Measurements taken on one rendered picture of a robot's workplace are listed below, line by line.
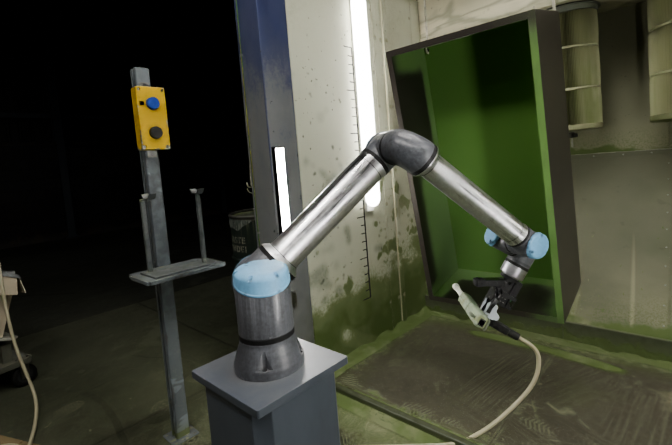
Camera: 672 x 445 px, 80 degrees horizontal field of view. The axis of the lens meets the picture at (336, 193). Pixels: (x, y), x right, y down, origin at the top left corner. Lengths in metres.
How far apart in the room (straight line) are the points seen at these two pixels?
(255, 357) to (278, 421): 0.16
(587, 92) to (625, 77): 0.37
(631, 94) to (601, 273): 1.11
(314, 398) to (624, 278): 2.03
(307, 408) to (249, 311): 0.28
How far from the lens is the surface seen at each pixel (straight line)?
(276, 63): 2.07
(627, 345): 2.72
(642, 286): 2.76
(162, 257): 1.92
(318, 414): 1.19
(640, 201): 2.94
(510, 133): 2.04
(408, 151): 1.23
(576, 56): 2.82
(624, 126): 3.10
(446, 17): 3.10
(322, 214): 1.26
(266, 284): 1.06
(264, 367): 1.13
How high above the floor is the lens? 1.17
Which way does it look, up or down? 4 degrees down
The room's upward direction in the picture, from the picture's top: 5 degrees counter-clockwise
